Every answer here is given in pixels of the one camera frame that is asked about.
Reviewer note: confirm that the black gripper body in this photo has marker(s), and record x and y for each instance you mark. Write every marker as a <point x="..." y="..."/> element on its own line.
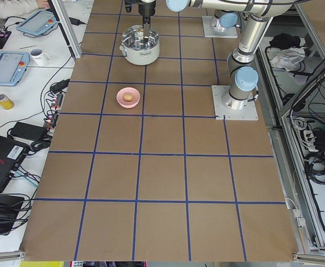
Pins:
<point x="147" y="8"/>

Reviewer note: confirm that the brown egg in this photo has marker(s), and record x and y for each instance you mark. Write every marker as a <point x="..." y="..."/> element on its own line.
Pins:
<point x="128" y="97"/>

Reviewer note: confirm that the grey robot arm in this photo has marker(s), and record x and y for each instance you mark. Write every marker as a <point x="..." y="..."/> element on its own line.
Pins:
<point x="243" y="76"/>
<point x="225" y="16"/>

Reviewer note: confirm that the white electric cooking pot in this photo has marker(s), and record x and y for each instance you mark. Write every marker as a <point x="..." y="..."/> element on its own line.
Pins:
<point x="137" y="49"/>

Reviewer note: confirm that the pink bowl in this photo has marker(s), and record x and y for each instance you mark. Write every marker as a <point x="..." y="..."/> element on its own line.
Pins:
<point x="131" y="104"/>

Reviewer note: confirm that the far blue teach pendant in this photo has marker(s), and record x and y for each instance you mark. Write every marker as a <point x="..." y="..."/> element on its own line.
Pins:
<point x="38" y="24"/>

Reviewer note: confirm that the blue teach pendant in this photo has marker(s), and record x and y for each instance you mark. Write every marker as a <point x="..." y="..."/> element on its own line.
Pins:
<point x="12" y="67"/>
<point x="38" y="24"/>

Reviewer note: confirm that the white mug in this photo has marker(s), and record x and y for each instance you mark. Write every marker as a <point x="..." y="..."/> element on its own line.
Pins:
<point x="40" y="57"/>

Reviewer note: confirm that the power strip with red lights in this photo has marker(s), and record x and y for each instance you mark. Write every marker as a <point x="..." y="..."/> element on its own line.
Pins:
<point x="54" y="101"/>

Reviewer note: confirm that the black cloth bundle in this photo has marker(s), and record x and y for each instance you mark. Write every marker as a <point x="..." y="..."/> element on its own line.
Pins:
<point x="285" y="41"/>

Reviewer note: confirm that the white crumpled cloth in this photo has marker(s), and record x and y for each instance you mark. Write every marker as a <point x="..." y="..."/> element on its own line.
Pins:
<point x="291" y="60"/>

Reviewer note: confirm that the near blue teach pendant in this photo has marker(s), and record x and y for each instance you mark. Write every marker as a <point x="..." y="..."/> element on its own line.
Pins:
<point x="12" y="67"/>

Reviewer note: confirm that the black power brick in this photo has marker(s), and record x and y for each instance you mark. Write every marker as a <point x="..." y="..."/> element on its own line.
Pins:
<point x="28" y="131"/>

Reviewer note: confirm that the yellow drink can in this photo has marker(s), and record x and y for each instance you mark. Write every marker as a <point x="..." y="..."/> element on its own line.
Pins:
<point x="5" y="102"/>

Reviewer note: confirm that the black computer box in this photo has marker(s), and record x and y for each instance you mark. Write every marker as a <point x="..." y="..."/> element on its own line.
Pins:
<point x="12" y="154"/>

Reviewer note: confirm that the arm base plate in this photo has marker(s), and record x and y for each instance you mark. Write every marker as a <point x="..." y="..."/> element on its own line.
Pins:
<point x="227" y="108"/>
<point x="213" y="29"/>

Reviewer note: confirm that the aluminium frame post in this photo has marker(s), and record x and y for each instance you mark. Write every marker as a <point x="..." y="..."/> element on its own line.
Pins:
<point x="61" y="15"/>

